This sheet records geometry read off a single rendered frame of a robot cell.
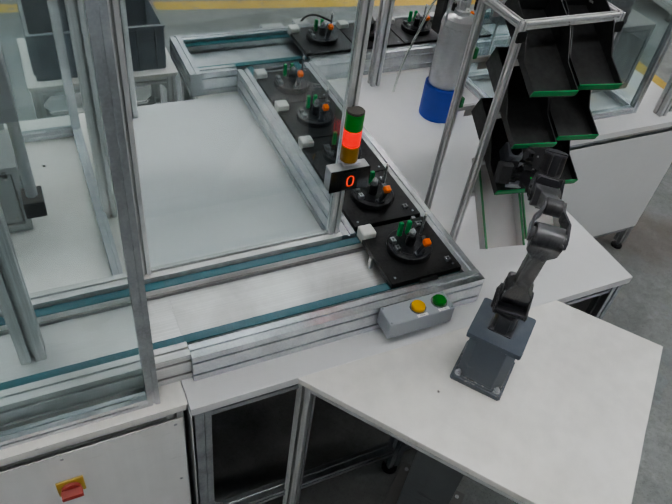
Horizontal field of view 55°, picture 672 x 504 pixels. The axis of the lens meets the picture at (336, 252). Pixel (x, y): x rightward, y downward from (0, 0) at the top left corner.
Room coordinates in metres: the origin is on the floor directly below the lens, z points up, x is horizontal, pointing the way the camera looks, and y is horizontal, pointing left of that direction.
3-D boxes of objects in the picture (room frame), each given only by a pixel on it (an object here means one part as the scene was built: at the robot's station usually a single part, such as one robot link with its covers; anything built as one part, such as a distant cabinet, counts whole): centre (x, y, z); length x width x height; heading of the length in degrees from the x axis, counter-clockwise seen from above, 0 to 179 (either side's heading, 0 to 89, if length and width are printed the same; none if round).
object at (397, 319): (1.25, -0.25, 0.93); 0.21 x 0.07 x 0.06; 120
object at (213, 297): (1.35, 0.05, 0.91); 0.84 x 0.28 x 0.10; 120
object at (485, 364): (1.14, -0.46, 0.96); 0.15 x 0.15 x 0.20; 68
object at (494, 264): (1.86, 0.01, 0.84); 1.50 x 1.41 x 0.03; 120
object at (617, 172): (2.83, -0.94, 0.43); 1.11 x 0.68 x 0.86; 120
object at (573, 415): (1.19, -0.48, 0.84); 0.90 x 0.70 x 0.03; 68
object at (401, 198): (1.70, -0.09, 1.01); 0.24 x 0.24 x 0.13; 30
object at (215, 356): (1.21, -0.06, 0.91); 0.89 x 0.06 x 0.11; 120
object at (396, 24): (3.02, -0.21, 1.01); 0.24 x 0.24 x 0.13; 30
